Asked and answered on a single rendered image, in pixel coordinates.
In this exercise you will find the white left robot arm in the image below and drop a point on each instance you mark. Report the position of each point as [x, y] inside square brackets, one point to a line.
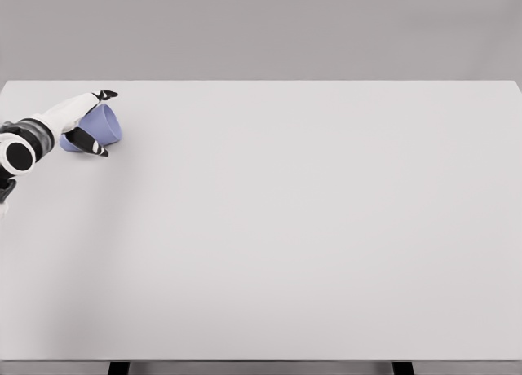
[24, 140]

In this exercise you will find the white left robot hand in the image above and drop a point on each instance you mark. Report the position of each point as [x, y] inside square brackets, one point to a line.
[80, 105]

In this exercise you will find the lavender blue cup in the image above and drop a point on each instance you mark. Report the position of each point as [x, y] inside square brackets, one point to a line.
[100, 126]

